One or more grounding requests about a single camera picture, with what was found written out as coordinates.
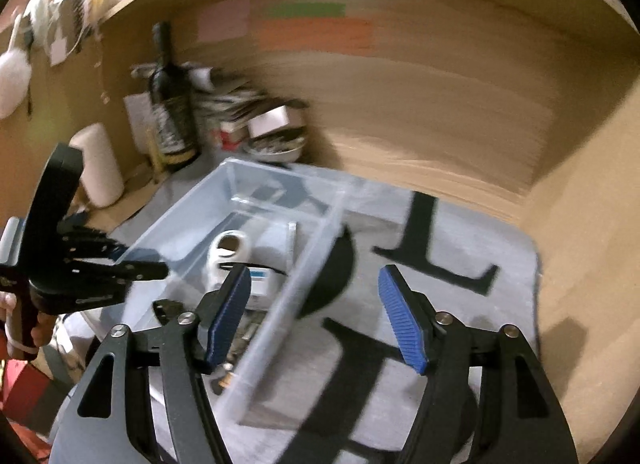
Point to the white cylindrical speaker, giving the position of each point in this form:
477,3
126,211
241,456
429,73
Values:
101,177

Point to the silver metal tube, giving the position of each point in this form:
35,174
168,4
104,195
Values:
290,252

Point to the orange paper note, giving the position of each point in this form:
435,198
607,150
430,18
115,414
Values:
339,35

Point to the pink paper note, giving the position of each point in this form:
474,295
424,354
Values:
225,20

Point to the green paper note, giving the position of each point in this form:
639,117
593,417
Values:
281,11

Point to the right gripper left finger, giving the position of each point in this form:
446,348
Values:
109,418

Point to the white small box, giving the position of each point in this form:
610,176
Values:
274,120

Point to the bowl of stones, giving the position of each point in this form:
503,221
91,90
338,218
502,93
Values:
283,147

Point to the dark wine bottle elephant label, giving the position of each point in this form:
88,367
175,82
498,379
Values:
172,117

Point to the clear plastic storage bin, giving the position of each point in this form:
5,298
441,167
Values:
287,219

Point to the person left hand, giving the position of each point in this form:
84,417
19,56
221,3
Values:
24,329

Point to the white handheld massager device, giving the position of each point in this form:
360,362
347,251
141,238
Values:
227,248

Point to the white usb charger plug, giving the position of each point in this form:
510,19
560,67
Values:
264,288

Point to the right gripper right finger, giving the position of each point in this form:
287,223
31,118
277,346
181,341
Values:
519,419

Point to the stack of books and papers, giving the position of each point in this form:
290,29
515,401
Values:
222,104

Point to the black gold rectangular lighter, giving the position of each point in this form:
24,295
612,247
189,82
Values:
247,330

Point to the grey mat with black letters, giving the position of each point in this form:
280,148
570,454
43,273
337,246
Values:
338,391

